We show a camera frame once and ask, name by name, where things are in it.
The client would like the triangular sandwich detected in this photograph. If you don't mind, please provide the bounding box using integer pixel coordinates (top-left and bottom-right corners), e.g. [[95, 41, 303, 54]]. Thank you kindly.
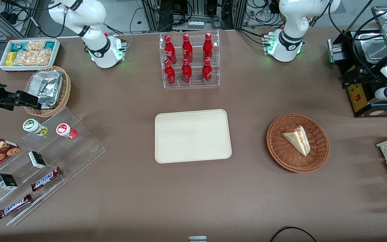
[[282, 125, 311, 157]]

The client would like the aluminium foil tray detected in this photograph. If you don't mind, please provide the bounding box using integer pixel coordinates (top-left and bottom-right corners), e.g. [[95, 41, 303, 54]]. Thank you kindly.
[[28, 70, 63, 109]]

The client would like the light wicker basket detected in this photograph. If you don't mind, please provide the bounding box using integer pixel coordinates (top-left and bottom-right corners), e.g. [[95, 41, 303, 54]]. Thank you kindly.
[[24, 66, 72, 118]]

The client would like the beige serving tray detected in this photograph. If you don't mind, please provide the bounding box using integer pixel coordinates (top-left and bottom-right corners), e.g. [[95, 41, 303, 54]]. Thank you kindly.
[[155, 109, 232, 164]]

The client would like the brown wicker basket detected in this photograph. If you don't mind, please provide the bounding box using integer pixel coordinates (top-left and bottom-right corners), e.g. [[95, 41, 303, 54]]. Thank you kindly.
[[266, 114, 330, 173]]

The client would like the steel tray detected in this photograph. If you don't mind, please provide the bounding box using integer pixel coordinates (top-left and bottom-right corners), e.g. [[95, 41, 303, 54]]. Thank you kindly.
[[354, 32, 387, 64]]

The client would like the green sunflower yogurt cup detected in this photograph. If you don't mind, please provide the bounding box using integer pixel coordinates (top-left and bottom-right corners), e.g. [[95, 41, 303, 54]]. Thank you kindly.
[[23, 119, 49, 136]]

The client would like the white snack bin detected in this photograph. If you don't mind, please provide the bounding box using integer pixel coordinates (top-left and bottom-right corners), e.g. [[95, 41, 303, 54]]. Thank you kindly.
[[0, 39, 60, 72]]

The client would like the large clear cracker bag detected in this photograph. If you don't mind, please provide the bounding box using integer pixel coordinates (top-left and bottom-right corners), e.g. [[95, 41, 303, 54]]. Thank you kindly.
[[13, 49, 53, 67]]

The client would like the red strawberry yogurt cup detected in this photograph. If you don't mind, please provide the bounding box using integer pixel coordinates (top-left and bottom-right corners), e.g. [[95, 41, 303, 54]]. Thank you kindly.
[[56, 123, 78, 140]]

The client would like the small clear cracker bag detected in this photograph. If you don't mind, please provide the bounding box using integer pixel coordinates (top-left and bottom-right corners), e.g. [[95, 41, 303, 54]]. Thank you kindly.
[[25, 40, 47, 51]]

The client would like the small black carton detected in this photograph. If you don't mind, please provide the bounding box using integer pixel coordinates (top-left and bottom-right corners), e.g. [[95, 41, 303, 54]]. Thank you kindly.
[[0, 173, 18, 190], [28, 151, 47, 169]]

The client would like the clear acrylic stepped shelf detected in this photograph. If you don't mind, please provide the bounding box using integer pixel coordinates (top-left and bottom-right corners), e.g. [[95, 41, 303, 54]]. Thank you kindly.
[[0, 107, 107, 226]]

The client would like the Snickers chocolate bar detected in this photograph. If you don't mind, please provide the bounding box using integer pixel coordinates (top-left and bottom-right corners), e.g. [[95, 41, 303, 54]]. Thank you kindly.
[[31, 167, 63, 192], [0, 193, 33, 219]]

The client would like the red cola bottle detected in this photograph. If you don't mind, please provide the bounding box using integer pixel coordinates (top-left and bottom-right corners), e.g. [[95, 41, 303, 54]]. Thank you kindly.
[[203, 33, 214, 62], [202, 59, 213, 84], [164, 35, 177, 64], [181, 58, 192, 84], [182, 34, 193, 63], [164, 60, 176, 85]]

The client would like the clear acrylic bottle rack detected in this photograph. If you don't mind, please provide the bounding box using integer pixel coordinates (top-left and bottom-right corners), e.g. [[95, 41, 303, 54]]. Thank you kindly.
[[159, 30, 220, 88]]

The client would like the black sealing machine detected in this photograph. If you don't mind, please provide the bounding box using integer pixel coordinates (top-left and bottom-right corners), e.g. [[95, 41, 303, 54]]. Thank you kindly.
[[328, 29, 387, 118]]

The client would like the aluminium frame rack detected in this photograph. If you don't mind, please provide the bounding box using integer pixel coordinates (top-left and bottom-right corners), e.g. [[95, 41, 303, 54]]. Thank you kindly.
[[141, 0, 248, 32]]

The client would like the black cable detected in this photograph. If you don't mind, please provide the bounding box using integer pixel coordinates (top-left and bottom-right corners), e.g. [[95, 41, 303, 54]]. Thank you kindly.
[[269, 227, 317, 242]]

